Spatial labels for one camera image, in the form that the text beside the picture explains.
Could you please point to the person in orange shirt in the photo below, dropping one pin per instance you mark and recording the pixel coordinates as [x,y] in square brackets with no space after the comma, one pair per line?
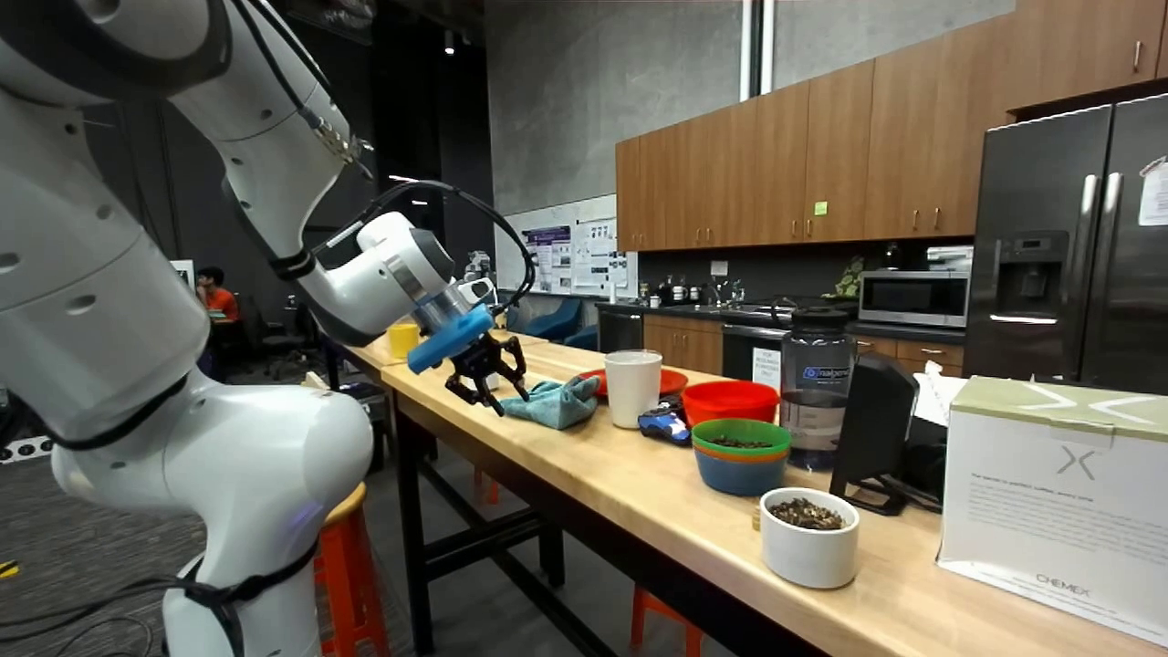
[217,298]

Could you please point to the yellow mug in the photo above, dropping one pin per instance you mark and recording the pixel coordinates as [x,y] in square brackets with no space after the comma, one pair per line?
[404,337]

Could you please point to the blue and black mouse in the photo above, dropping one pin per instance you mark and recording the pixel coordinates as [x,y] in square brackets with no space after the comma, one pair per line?
[661,424]

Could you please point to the white paper on refrigerator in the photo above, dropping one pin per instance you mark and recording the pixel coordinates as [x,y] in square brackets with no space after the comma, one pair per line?
[1154,194]

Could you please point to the black refrigerator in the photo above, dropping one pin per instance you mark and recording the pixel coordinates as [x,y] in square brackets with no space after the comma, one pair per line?
[1061,242]

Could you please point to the orange stool with wooden seat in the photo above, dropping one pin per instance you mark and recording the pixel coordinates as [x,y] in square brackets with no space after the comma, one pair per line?
[349,572]

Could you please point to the white crumpled paper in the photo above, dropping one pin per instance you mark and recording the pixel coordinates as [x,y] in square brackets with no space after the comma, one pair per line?
[935,395]

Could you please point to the wooden lower cabinets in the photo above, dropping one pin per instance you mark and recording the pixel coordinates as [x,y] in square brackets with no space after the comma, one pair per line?
[680,345]

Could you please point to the white bowl with dark contents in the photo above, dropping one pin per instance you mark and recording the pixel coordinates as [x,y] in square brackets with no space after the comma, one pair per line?
[807,551]

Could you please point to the green potted plant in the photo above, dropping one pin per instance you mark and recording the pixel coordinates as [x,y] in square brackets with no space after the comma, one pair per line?
[846,282]

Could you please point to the wooden table with black legs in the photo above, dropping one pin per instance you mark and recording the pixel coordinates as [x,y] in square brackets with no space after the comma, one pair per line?
[413,534]
[365,353]

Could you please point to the green bowl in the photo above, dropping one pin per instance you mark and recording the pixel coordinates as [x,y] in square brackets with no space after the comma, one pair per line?
[742,440]

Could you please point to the blue chair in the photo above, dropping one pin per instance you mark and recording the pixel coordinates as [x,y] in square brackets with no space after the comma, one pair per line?
[556,321]

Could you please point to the teal towel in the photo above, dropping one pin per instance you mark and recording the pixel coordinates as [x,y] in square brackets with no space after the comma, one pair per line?
[553,404]

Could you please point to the tall white cup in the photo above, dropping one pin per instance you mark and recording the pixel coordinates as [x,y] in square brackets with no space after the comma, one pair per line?
[632,389]

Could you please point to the orange metal stool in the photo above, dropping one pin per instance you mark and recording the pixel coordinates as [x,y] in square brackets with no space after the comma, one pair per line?
[661,621]

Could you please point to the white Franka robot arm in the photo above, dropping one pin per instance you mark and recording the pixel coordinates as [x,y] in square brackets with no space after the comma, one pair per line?
[243,477]

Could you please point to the black oven with paper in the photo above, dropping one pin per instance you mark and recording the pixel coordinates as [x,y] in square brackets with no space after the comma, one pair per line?
[753,353]

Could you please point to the white wall poster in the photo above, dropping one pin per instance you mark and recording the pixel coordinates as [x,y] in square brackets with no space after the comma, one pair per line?
[571,256]

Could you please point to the white wall outlet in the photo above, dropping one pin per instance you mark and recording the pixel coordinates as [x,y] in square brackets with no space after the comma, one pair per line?
[719,272]

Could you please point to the silver microwave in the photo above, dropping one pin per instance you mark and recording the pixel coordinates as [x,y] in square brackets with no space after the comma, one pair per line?
[912,298]

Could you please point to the wooden cabinets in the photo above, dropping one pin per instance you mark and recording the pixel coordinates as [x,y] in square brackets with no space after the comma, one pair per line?
[852,148]
[680,345]

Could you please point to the blue bowl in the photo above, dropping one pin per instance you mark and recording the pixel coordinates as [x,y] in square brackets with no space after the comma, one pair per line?
[738,477]

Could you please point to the red bowl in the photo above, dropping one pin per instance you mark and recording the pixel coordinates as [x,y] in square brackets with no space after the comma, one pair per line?
[730,404]

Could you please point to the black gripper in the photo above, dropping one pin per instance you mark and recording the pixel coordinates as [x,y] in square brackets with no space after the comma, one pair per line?
[492,360]

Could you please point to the black upright device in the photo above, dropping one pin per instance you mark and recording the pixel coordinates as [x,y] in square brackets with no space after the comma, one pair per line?
[872,424]

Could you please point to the white cardboard box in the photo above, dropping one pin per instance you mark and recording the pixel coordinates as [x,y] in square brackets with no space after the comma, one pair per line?
[1061,512]

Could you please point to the green sticky note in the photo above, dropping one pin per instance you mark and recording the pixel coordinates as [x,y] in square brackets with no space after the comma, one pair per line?
[817,210]

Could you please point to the wooden upper cabinets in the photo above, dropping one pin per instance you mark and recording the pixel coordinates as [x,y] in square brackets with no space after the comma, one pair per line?
[852,148]

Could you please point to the red plate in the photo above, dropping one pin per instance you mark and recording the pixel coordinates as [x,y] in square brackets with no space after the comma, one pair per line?
[675,384]

